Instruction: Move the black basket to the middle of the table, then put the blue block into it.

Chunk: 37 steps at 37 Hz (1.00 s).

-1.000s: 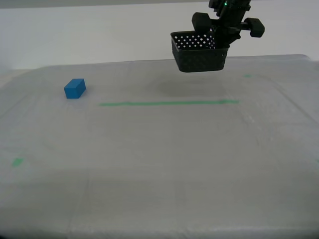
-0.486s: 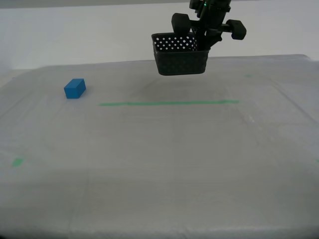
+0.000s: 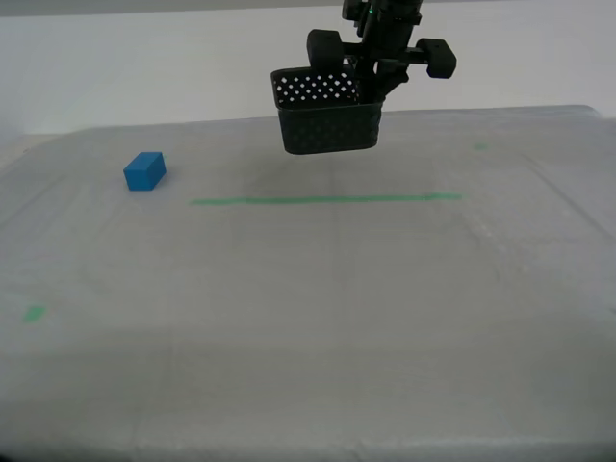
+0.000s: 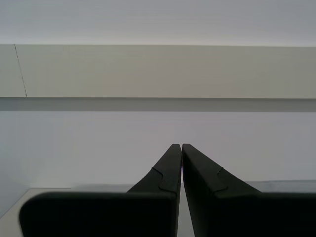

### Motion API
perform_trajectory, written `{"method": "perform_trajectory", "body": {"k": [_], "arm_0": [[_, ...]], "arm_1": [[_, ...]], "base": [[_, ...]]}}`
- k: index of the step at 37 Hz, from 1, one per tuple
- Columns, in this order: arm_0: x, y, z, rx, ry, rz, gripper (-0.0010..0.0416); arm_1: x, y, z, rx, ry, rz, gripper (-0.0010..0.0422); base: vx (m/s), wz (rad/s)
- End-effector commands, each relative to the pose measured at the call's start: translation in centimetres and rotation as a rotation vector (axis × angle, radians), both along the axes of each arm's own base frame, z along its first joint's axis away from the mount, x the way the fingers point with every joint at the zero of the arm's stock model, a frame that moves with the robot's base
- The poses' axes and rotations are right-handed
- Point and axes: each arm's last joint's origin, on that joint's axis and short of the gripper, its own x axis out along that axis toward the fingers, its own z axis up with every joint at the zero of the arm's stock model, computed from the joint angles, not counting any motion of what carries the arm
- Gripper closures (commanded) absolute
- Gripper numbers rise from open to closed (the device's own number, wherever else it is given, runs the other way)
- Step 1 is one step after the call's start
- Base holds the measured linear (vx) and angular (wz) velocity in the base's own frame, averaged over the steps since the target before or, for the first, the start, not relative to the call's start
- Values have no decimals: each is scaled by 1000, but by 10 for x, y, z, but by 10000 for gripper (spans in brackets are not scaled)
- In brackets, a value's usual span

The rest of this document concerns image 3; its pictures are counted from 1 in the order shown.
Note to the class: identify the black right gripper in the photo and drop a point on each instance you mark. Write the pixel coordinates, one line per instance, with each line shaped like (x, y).
(390, 38)

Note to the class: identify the black perforated plastic basket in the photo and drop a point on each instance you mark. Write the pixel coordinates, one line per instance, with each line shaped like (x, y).
(332, 130)

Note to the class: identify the blue rectangular block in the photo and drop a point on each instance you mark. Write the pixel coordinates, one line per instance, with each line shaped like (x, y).
(144, 173)

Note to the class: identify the long green tape strip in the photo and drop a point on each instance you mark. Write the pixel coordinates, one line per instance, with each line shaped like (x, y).
(327, 199)

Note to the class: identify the white tablecloth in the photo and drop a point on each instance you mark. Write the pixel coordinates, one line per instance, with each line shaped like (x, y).
(308, 313)

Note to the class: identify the small green tape mark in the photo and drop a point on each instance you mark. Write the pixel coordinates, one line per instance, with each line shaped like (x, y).
(33, 314)

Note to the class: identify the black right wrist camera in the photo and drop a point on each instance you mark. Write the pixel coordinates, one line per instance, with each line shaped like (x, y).
(351, 9)

